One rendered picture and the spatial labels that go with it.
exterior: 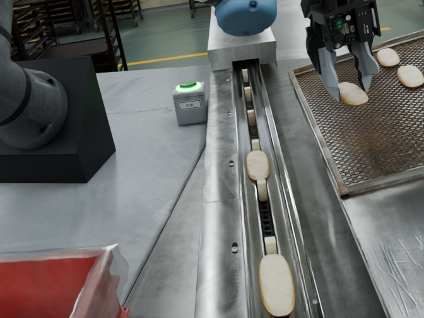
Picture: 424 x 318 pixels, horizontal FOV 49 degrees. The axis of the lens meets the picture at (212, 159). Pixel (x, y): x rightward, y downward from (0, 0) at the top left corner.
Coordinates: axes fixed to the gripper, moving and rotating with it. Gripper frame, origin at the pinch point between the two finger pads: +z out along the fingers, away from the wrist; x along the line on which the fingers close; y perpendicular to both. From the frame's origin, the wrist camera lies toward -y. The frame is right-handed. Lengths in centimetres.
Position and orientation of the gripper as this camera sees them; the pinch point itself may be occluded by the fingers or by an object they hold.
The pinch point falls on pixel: (348, 87)
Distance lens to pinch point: 76.8
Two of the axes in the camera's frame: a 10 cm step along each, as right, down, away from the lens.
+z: 3.1, 8.4, 4.4
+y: 0.9, 4.3, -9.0
